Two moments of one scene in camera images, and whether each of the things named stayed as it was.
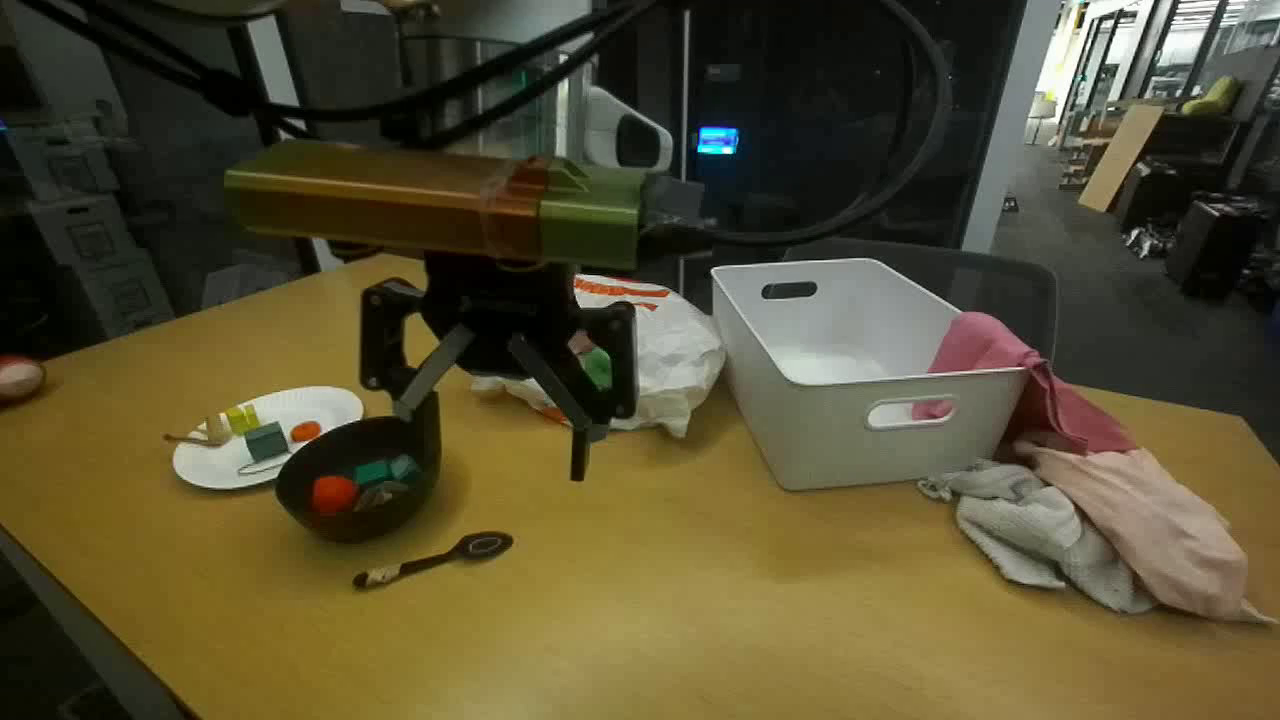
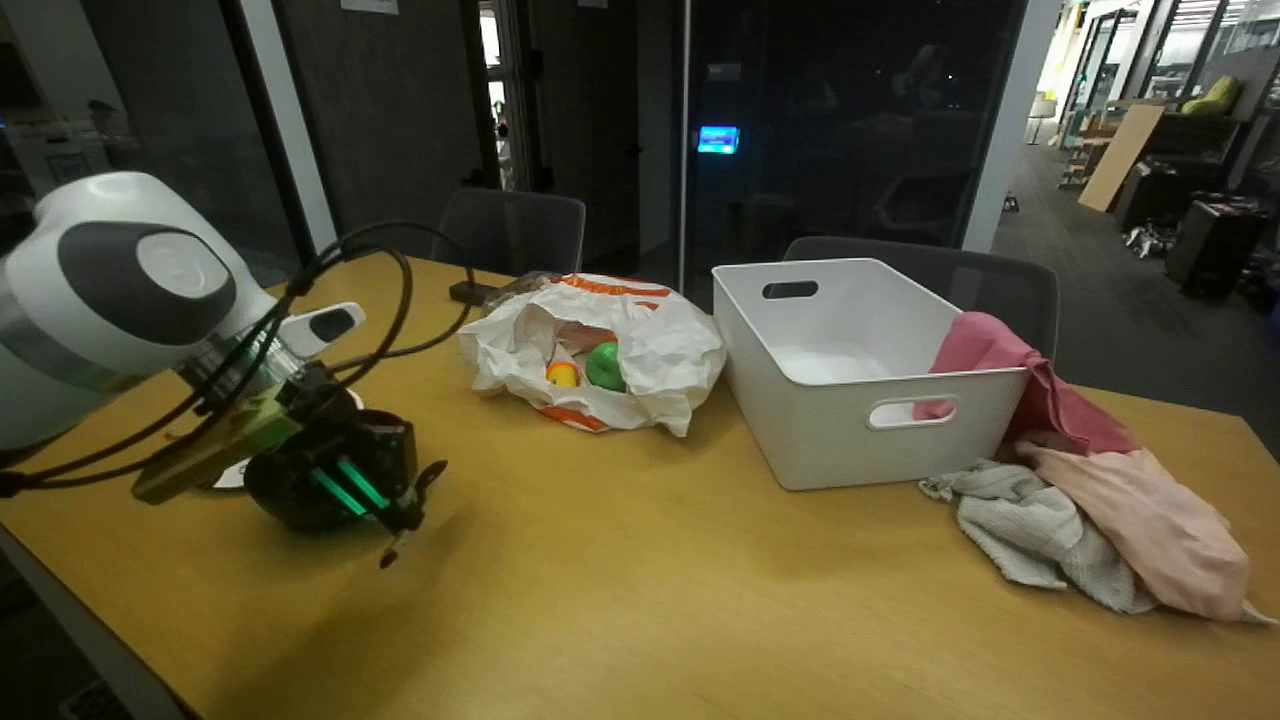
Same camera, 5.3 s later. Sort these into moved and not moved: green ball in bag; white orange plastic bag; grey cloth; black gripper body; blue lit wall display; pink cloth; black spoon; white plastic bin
Moved: black gripper body; black spoon
Not moved: blue lit wall display; white orange plastic bag; grey cloth; green ball in bag; white plastic bin; pink cloth
